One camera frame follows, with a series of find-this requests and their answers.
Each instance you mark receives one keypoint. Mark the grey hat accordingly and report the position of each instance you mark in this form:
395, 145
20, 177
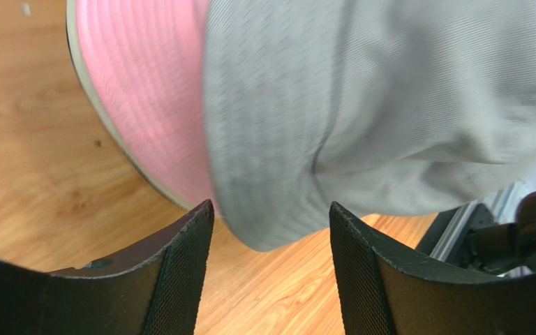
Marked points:
401, 108

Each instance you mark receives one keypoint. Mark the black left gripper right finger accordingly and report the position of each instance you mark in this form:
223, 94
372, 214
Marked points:
386, 287

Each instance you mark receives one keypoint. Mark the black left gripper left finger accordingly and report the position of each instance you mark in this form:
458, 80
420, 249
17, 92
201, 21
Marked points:
153, 286

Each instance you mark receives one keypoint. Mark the pink bucket hat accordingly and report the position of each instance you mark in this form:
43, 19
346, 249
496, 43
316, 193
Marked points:
145, 61

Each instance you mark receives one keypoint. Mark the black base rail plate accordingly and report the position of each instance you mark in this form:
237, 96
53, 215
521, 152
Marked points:
448, 231

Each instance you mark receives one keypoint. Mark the pink and beige reversible hat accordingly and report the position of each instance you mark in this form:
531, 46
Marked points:
84, 79

